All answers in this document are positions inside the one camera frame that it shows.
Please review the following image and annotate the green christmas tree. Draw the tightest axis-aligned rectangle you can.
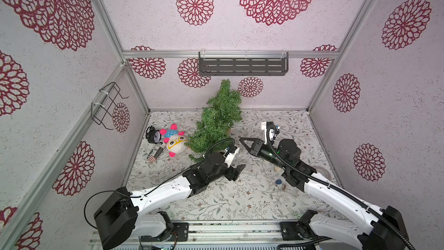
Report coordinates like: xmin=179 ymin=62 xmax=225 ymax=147
xmin=187 ymin=107 xmax=228 ymax=162
xmin=205 ymin=79 xmax=242 ymax=135

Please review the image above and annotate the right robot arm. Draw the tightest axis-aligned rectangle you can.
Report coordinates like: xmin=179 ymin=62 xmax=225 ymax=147
xmin=239 ymin=122 xmax=414 ymax=250

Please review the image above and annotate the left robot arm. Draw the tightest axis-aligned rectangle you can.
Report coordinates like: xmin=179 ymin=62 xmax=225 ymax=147
xmin=92 ymin=138 xmax=245 ymax=250

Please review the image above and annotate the colourful plush toy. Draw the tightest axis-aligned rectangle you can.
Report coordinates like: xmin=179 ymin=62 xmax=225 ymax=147
xmin=160 ymin=123 xmax=188 ymax=157

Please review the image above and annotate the clear tape roll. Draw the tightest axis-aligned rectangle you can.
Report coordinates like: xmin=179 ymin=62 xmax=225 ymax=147
xmin=316 ymin=167 xmax=332 ymax=181

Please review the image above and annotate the striped flag item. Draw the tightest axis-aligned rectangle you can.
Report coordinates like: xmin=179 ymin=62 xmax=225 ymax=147
xmin=146 ymin=147 xmax=164 ymax=163

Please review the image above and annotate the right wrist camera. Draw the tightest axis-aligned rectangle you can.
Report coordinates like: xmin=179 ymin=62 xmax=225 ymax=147
xmin=261 ymin=122 xmax=280 ymax=146

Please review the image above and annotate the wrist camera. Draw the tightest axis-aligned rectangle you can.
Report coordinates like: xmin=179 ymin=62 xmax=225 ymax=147
xmin=225 ymin=146 xmax=239 ymax=167
xmin=261 ymin=122 xmax=280 ymax=146

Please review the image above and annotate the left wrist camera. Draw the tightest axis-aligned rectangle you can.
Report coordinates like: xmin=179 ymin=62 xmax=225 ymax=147
xmin=225 ymin=146 xmax=239 ymax=167

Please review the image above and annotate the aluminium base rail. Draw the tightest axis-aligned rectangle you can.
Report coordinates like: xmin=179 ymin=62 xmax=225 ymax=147
xmin=115 ymin=214 xmax=364 ymax=250

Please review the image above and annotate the grey wall shelf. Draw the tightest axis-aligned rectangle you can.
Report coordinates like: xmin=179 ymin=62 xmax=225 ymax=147
xmin=198 ymin=52 xmax=289 ymax=76

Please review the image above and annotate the black wire wall rack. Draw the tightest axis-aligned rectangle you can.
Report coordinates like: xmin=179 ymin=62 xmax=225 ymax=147
xmin=90 ymin=82 xmax=130 ymax=133

